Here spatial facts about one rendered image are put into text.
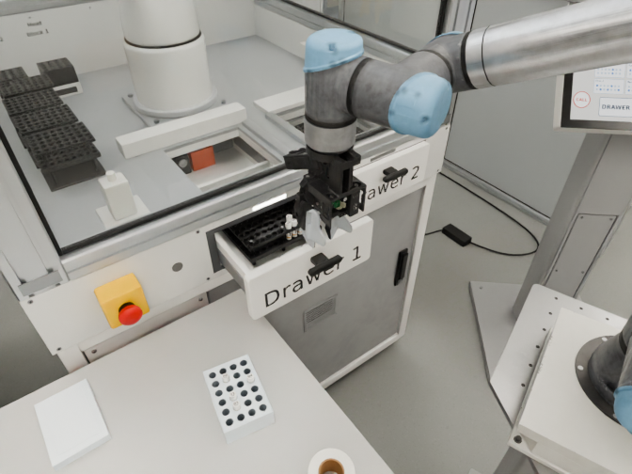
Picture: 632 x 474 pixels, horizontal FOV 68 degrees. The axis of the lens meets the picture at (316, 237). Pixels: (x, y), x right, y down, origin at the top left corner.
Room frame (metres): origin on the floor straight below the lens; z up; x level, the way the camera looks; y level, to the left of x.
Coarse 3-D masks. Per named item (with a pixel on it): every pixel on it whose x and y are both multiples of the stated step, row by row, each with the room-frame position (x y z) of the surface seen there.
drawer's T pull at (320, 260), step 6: (312, 258) 0.63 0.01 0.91; (318, 258) 0.63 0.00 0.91; (324, 258) 0.63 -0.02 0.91; (330, 258) 0.63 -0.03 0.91; (336, 258) 0.63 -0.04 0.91; (318, 264) 0.61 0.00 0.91; (324, 264) 0.61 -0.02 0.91; (330, 264) 0.62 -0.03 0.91; (312, 270) 0.60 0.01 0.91; (318, 270) 0.60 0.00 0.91; (324, 270) 0.61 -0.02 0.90
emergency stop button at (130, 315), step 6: (132, 306) 0.53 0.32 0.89; (120, 312) 0.52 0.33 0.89; (126, 312) 0.51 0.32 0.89; (132, 312) 0.52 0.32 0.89; (138, 312) 0.52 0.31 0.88; (120, 318) 0.51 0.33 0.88; (126, 318) 0.51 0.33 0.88; (132, 318) 0.51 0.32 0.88; (138, 318) 0.52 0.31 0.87; (126, 324) 0.51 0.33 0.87
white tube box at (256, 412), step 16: (224, 368) 0.47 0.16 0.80; (240, 368) 0.47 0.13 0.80; (208, 384) 0.43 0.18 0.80; (224, 384) 0.44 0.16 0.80; (240, 384) 0.44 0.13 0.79; (256, 384) 0.44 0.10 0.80; (224, 400) 0.41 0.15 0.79; (240, 400) 0.41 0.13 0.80; (256, 400) 0.41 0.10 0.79; (224, 416) 0.38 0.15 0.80; (240, 416) 0.38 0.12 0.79; (256, 416) 0.38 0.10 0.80; (272, 416) 0.38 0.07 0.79; (224, 432) 0.35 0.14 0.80; (240, 432) 0.36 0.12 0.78
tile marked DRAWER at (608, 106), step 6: (600, 102) 1.08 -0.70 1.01; (606, 102) 1.08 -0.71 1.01; (612, 102) 1.08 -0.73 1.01; (618, 102) 1.08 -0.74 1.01; (624, 102) 1.07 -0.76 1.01; (630, 102) 1.07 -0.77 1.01; (600, 108) 1.07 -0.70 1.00; (606, 108) 1.07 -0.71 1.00; (612, 108) 1.07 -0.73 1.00; (618, 108) 1.06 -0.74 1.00; (624, 108) 1.06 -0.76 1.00; (630, 108) 1.06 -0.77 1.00; (600, 114) 1.06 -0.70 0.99; (606, 114) 1.06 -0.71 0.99; (612, 114) 1.06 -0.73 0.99; (618, 114) 1.06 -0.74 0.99; (624, 114) 1.05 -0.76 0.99; (630, 114) 1.05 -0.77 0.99
